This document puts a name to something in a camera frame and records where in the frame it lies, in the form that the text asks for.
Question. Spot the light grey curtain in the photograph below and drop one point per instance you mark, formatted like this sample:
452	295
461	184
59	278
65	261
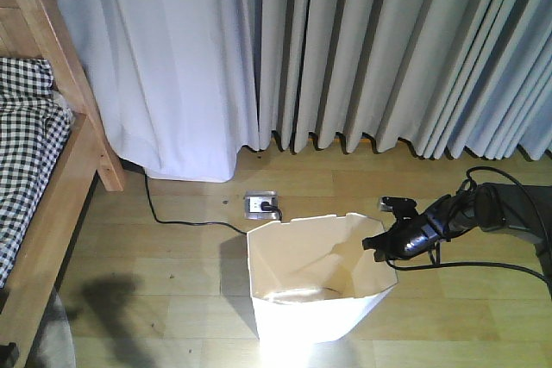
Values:
183	85

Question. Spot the wooden bed frame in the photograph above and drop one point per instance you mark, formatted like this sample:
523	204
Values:
36	29

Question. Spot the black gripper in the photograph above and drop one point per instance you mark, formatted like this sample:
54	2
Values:
447	218

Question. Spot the floor power outlet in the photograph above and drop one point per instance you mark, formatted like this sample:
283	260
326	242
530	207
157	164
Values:
261	205

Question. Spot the grey round rug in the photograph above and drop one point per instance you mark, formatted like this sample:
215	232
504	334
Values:
53	344

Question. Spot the black white checkered blanket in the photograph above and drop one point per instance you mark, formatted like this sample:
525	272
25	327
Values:
36	122

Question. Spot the white paper trash bin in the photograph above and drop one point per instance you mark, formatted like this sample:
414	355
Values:
311	280

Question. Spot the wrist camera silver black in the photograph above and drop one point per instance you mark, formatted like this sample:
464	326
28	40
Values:
402	208

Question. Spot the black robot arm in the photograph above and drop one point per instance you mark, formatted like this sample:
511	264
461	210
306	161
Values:
524	212

